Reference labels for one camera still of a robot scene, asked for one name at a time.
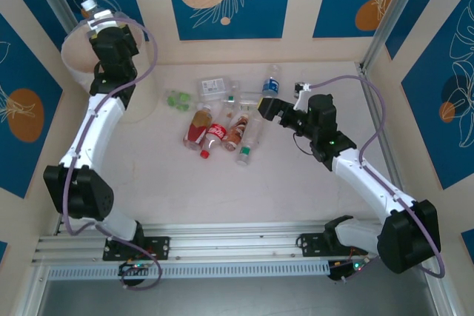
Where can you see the clear bottle green label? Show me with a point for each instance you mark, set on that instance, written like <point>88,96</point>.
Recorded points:
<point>249,144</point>

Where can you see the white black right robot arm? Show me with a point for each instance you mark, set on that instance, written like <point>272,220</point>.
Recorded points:
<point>374,183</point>

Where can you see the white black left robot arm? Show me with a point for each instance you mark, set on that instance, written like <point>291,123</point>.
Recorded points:
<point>96,131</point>

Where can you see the cola bottle red cap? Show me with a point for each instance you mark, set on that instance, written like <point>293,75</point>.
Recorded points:
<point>215,132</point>

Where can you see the small bottle orange cap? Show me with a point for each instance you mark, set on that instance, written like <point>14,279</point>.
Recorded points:
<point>237,132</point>

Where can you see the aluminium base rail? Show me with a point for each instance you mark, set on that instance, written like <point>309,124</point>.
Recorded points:
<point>229,242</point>

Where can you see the beige round waste bin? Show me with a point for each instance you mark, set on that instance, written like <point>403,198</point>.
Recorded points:
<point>144,101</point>

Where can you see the translucent plastic bin liner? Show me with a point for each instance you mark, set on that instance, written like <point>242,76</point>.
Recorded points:
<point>74,57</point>

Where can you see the clear bottle blue label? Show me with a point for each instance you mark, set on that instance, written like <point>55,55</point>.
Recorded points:
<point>271,84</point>

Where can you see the large bottle orange NFC label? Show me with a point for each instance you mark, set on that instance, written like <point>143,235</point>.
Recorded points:
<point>198,129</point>

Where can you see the clear empty plastic bottle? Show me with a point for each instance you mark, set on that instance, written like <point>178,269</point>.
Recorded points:
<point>242,98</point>

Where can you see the clear pack green pieces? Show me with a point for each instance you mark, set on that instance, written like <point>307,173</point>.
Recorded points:
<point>177,100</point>

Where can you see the small circuit board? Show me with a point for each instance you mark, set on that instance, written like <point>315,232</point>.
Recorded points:
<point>348,268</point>
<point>135,267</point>

